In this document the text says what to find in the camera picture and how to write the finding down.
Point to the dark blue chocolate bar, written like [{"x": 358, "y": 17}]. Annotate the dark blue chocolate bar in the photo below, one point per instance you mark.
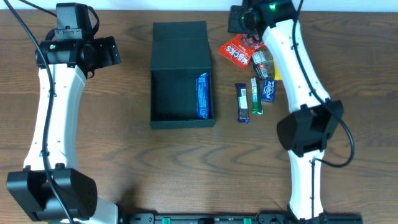
[{"x": 243, "y": 112}]

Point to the green snack bar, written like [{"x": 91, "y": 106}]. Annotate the green snack bar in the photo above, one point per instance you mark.
[{"x": 256, "y": 96}]

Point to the blue snack bar wrapper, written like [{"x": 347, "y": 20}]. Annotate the blue snack bar wrapper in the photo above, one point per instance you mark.
[{"x": 202, "y": 91}]

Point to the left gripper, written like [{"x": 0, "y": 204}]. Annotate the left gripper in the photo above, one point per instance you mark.
[{"x": 109, "y": 50}]

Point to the clear trail mix packet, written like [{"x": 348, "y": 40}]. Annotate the clear trail mix packet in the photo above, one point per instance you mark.
[{"x": 263, "y": 64}]

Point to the blue Eclipse gum pack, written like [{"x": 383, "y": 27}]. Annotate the blue Eclipse gum pack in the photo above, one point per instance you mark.
[{"x": 268, "y": 91}]

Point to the yellow nut snack bag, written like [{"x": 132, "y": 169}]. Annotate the yellow nut snack bag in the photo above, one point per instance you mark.
[{"x": 277, "y": 75}]

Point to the black gift box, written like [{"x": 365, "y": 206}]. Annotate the black gift box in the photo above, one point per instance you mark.
[{"x": 180, "y": 56}]

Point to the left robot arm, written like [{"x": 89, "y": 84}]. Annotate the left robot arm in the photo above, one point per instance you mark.
[{"x": 50, "y": 188}]

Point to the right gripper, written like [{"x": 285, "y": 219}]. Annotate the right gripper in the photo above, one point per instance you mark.
[{"x": 234, "y": 19}]

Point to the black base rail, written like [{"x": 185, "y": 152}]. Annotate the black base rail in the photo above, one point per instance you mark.
[{"x": 263, "y": 218}]

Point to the red Hacks candy bag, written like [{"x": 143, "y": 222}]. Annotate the red Hacks candy bag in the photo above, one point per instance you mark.
[{"x": 241, "y": 48}]

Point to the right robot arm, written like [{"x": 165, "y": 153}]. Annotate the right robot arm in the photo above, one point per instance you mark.
[{"x": 313, "y": 116}]

